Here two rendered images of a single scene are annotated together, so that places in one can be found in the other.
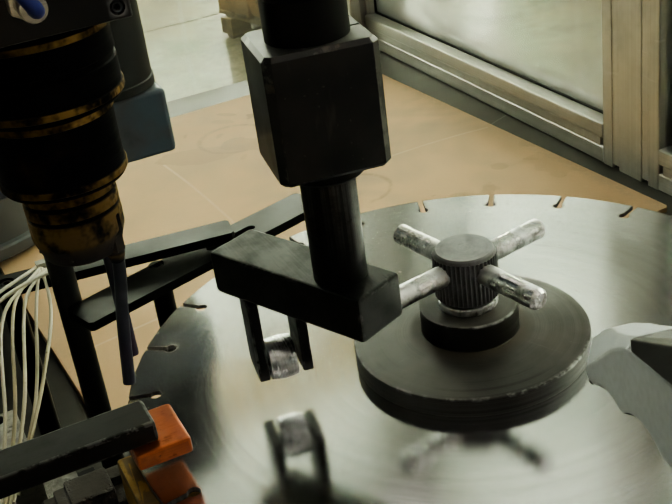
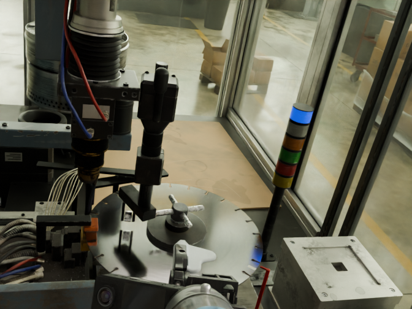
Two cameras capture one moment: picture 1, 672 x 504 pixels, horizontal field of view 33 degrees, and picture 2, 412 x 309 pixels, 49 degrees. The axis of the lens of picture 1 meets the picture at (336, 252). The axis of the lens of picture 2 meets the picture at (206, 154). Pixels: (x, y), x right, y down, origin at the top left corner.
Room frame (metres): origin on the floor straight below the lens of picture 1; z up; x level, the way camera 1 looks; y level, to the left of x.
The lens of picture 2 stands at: (-0.23, -0.12, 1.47)
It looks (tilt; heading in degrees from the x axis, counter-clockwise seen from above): 27 degrees down; 3
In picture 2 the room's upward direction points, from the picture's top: 11 degrees clockwise
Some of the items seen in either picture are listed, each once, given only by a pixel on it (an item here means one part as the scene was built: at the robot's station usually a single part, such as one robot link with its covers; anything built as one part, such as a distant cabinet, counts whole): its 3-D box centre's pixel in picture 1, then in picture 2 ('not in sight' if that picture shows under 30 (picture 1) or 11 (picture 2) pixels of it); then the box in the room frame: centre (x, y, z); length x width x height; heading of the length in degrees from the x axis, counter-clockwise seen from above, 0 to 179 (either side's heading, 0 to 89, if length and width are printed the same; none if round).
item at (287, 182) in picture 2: not in sight; (282, 178); (0.68, -0.26, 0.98); 0.05 x 0.04 x 0.03; 22
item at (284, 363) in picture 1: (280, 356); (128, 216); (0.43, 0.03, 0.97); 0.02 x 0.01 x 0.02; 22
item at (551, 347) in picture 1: (470, 324); (177, 224); (0.45, -0.06, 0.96); 0.11 x 0.11 x 0.03
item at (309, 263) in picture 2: not in sight; (328, 293); (0.52, -0.39, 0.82); 0.18 x 0.18 x 0.15; 22
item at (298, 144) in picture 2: not in sight; (293, 140); (0.68, -0.26, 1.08); 0.05 x 0.04 x 0.03; 22
